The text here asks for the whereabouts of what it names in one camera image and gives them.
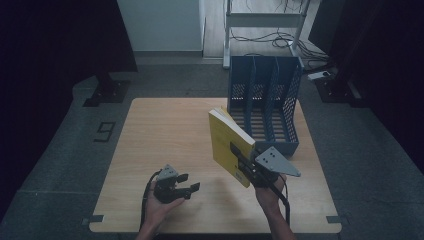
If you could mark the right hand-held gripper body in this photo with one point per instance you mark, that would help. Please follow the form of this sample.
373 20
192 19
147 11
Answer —
273 163

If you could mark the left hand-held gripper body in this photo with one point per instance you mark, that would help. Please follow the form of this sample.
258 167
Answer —
166 186

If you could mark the yellow book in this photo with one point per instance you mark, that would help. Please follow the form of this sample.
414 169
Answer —
226 143

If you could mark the blue file rack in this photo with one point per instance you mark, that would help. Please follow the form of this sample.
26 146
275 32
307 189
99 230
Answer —
273 100

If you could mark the person's left hand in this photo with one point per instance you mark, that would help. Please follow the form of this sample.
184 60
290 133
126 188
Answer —
160 210

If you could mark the person's right hand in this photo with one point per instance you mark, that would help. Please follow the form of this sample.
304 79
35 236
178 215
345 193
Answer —
268 198

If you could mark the black stand base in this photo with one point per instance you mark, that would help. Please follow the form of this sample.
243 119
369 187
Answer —
335 90
107 91

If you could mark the white power strip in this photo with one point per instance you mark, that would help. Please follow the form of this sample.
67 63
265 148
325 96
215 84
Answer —
318 75

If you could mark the white panel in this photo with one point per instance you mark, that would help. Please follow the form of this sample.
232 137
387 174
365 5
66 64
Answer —
161 25

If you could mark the dark curtain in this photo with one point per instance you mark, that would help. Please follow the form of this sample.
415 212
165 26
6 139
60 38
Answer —
383 60
50 50

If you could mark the white metal stand frame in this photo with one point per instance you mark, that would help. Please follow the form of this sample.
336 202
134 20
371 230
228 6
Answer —
263 20

